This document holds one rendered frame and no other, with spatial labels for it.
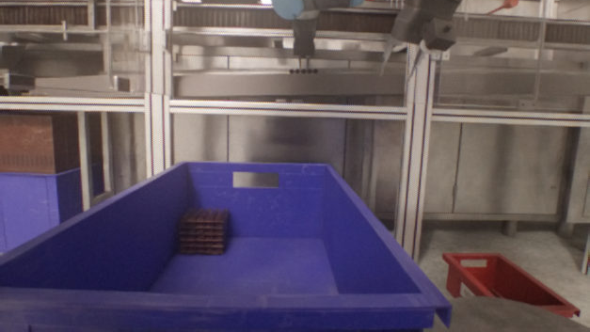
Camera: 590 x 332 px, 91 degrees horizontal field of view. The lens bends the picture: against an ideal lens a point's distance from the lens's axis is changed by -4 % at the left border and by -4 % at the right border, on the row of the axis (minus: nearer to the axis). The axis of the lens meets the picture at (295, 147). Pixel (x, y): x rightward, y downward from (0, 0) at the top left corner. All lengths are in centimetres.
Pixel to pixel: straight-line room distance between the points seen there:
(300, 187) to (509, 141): 107
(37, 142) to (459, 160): 168
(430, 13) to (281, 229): 62
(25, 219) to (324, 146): 118
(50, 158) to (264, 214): 84
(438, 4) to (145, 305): 47
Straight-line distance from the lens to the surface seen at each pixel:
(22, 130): 142
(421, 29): 48
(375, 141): 109
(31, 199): 145
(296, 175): 81
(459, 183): 153
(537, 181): 174
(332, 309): 25
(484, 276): 124
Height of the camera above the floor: 57
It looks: 7 degrees down
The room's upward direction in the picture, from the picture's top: 2 degrees clockwise
